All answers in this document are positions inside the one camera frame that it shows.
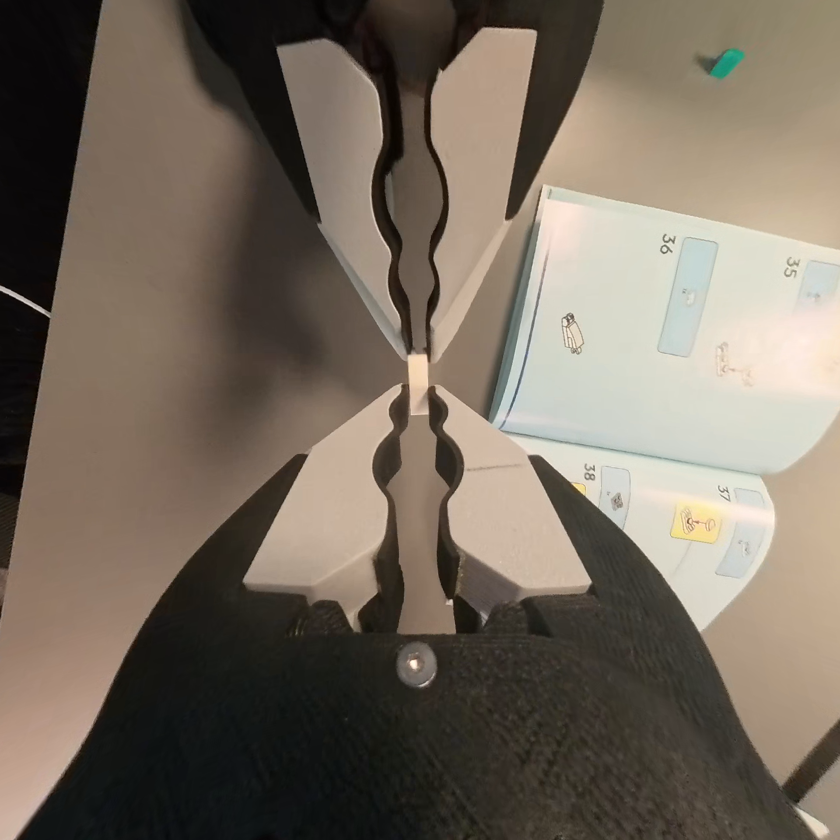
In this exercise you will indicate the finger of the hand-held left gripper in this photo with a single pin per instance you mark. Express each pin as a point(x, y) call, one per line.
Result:
point(482, 164)
point(334, 164)

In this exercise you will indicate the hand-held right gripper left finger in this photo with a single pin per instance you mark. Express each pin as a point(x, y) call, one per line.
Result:
point(321, 512)

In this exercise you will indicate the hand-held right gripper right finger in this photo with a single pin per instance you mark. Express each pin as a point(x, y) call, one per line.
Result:
point(512, 525)

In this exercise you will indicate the small white lego piece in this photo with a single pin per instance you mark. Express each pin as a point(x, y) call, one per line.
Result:
point(417, 387)

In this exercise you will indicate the teal lego brick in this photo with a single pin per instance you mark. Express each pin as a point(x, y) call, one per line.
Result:
point(725, 64)

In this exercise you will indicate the open pale blue instruction booklet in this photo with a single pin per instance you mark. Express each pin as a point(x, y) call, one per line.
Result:
point(623, 367)

